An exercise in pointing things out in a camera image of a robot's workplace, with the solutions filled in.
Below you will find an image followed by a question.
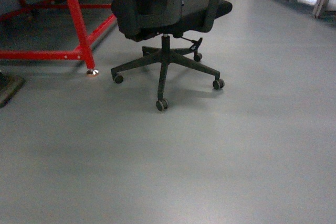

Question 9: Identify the red metal table frame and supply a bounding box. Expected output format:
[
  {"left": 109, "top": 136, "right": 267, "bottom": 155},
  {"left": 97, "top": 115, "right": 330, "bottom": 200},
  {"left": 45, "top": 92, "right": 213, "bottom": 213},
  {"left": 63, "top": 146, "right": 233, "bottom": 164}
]
[{"left": 1, "top": 0, "right": 116, "bottom": 77}]

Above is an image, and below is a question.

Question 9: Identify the black office chair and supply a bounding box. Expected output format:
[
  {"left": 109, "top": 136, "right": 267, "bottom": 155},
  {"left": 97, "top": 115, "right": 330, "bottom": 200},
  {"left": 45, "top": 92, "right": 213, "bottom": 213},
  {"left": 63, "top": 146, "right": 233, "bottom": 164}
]
[{"left": 111, "top": 0, "right": 233, "bottom": 111}]

